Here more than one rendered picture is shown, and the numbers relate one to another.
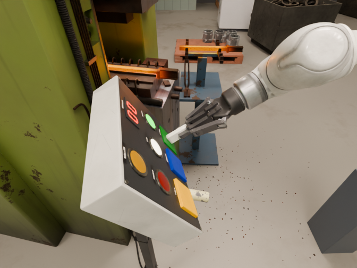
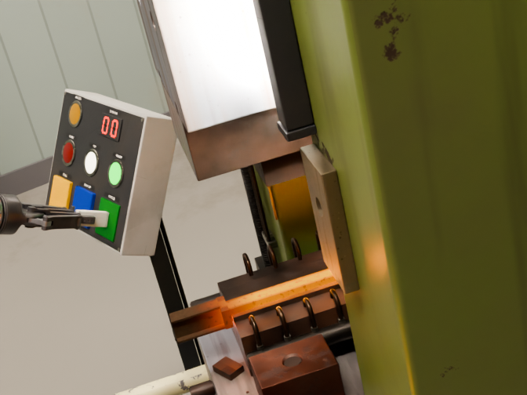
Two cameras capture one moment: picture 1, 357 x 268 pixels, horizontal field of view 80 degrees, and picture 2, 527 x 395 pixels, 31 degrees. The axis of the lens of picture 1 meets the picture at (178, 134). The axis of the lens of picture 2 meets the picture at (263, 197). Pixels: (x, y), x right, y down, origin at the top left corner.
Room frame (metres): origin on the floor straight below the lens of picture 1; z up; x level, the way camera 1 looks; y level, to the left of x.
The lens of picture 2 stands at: (2.18, -0.26, 1.85)
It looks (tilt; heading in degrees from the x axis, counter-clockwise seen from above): 27 degrees down; 160
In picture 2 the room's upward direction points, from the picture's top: 13 degrees counter-clockwise
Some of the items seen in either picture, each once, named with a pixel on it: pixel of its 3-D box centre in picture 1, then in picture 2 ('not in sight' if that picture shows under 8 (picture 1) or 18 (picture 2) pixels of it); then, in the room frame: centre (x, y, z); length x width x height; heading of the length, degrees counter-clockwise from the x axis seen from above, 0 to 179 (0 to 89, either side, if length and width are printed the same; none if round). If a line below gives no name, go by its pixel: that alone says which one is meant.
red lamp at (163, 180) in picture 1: (163, 181); (68, 152); (0.25, 0.03, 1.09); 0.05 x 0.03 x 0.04; 168
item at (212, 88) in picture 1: (200, 85); not in sight; (1.39, -0.16, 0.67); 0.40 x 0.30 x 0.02; 177
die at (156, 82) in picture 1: (115, 78); (350, 284); (0.94, 0.31, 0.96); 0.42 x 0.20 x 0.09; 78
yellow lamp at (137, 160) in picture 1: (137, 161); (75, 114); (0.24, 0.07, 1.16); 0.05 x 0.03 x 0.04; 168
